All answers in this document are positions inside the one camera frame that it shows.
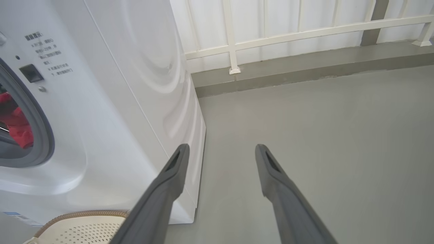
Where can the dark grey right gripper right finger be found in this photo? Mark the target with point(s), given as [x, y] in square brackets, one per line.
[295, 213]

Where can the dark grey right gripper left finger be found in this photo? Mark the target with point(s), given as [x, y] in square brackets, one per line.
[152, 210]

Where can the red and white garment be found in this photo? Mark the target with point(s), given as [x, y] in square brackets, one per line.
[20, 132]

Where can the cream perforated laundry basket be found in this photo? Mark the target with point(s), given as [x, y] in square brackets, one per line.
[78, 234]

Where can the white washing machine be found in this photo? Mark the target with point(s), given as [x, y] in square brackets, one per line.
[118, 101]

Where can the grey rubber door gasket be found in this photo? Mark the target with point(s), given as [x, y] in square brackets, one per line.
[44, 135]

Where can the black door lock slot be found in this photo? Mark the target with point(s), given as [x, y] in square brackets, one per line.
[31, 73]

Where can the blue energy label sticker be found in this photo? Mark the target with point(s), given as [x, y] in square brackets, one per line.
[20, 218]

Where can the white metal railing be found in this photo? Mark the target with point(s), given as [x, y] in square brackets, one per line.
[231, 34]

